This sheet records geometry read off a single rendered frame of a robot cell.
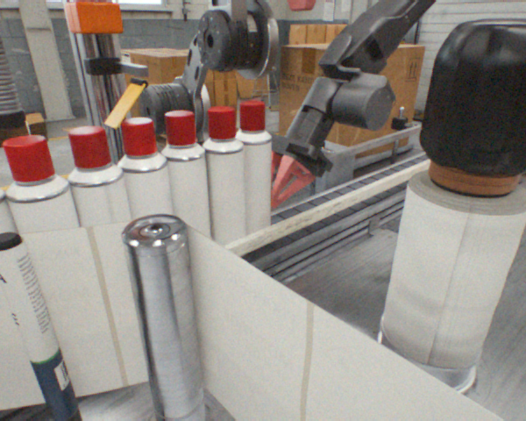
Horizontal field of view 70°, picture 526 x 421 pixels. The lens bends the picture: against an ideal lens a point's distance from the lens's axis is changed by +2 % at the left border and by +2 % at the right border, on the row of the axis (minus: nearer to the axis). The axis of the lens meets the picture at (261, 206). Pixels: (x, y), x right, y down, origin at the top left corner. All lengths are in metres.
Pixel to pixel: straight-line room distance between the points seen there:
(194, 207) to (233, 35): 0.61
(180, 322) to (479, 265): 0.21
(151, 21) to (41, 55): 1.53
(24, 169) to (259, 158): 0.26
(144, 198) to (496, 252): 0.32
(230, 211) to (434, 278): 0.26
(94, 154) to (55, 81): 5.38
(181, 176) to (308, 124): 0.21
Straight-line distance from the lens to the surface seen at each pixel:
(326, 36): 4.27
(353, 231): 0.67
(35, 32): 5.70
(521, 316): 0.53
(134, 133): 0.41
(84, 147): 0.39
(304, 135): 0.55
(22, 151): 0.37
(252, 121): 0.48
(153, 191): 0.42
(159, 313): 0.24
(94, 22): 0.46
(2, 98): 0.47
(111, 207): 0.40
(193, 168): 0.44
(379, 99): 0.53
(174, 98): 1.43
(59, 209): 0.39
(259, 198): 0.51
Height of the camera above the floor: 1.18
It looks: 26 degrees down
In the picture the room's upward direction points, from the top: straight up
